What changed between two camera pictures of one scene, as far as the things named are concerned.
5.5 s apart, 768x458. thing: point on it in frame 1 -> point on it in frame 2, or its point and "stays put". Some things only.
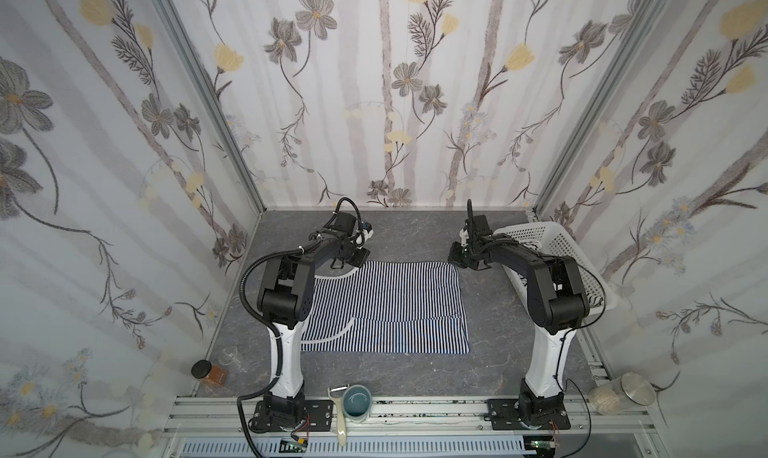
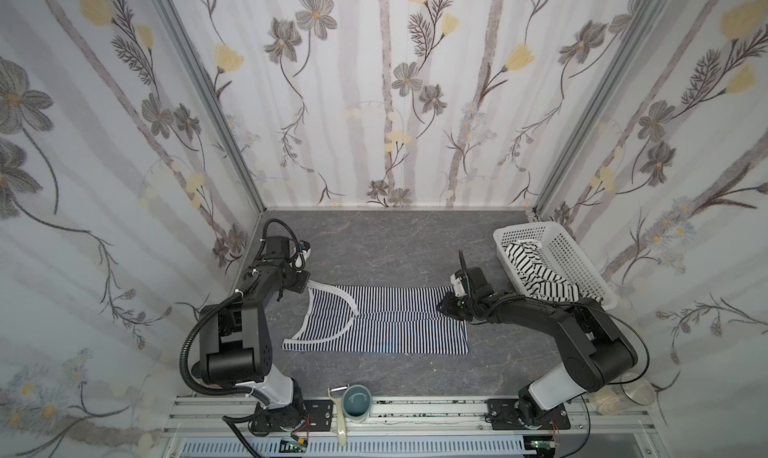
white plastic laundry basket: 551,240 stays put
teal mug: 356,403 stays put
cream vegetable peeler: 337,395 stays put
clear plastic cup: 620,393 stays put
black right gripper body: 459,254 -> 455,302
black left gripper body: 355,256 -> 294,280
